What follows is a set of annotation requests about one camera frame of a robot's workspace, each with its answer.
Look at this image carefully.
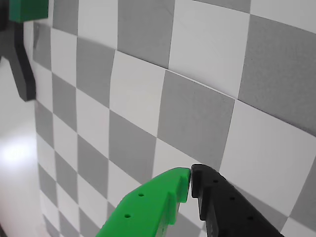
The grey white checkerboard mat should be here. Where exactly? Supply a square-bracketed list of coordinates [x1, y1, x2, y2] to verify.
[33, 0, 316, 237]

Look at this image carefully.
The black angular table clamp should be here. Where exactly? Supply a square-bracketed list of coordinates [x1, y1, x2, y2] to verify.
[0, 0, 37, 102]

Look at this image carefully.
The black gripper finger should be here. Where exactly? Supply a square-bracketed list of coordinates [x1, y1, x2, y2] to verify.
[189, 163, 286, 237]

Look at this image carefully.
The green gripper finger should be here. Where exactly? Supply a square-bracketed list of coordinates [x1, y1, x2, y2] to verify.
[95, 167, 192, 237]

